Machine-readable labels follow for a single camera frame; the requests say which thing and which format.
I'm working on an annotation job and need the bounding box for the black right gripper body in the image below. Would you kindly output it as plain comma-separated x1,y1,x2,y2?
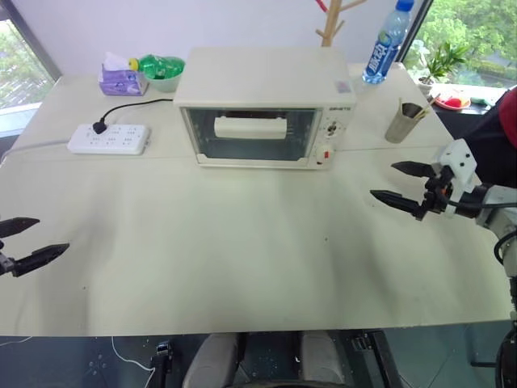
422,165,455,215

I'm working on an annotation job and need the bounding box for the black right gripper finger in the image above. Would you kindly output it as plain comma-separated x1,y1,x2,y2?
370,189,427,221
390,160,437,179

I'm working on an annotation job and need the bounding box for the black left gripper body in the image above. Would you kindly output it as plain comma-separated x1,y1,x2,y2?
0,238,15,278

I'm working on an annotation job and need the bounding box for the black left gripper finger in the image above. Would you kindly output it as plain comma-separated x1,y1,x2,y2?
11,242,71,279
0,217,41,239

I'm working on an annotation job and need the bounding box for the white toaster oven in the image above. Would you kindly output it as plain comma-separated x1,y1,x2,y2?
173,47,357,170

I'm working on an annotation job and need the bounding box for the grey metal cup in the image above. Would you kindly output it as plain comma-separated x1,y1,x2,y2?
384,102,422,144

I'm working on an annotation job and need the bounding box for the wooden chopstick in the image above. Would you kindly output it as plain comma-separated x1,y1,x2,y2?
415,93,442,120

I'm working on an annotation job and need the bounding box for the black side table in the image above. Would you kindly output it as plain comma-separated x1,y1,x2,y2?
423,91,502,137

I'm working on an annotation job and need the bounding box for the plate with red items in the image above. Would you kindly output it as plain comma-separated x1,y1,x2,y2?
433,95,472,112

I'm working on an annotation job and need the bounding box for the person in dark clothes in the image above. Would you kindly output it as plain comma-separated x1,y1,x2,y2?
456,84,517,188

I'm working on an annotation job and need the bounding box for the potted green plant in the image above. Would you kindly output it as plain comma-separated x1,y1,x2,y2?
417,40,470,96

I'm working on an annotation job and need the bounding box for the blue labelled water bottle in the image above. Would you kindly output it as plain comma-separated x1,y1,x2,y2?
361,0,415,86

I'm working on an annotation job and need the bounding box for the white power strip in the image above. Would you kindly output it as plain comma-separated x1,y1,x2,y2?
66,124,152,157

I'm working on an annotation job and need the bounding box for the wooden coat rack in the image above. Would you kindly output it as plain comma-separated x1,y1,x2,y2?
315,0,357,48

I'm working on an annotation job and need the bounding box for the grey rounded shape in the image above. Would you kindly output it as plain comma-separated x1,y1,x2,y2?
181,332,244,388
297,330,345,388

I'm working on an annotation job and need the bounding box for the purple tissue box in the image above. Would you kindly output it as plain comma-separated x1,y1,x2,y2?
98,51,150,97

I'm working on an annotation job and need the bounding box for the pale green bowl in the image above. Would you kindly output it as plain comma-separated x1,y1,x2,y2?
146,60,186,94

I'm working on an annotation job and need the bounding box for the green plastic bottle yellow cap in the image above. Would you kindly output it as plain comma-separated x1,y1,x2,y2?
128,53,187,80

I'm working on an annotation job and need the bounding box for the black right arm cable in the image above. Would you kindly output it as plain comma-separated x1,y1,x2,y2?
447,200,517,266

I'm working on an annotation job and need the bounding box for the white power strip cable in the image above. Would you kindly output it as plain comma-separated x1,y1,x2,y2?
0,138,72,163

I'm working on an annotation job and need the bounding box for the black power cable with plug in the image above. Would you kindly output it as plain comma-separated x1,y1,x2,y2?
92,98,175,136

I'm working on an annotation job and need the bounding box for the thin white floor cable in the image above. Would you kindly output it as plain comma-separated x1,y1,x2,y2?
110,335,155,373

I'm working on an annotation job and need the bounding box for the dark window frame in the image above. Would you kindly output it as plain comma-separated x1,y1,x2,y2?
0,0,62,82
397,0,435,62

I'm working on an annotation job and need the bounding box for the black table frame leg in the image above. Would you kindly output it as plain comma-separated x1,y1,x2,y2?
350,330,406,388
148,342,175,388

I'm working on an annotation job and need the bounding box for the glass oven door white handle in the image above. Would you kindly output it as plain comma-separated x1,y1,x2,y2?
179,107,325,168

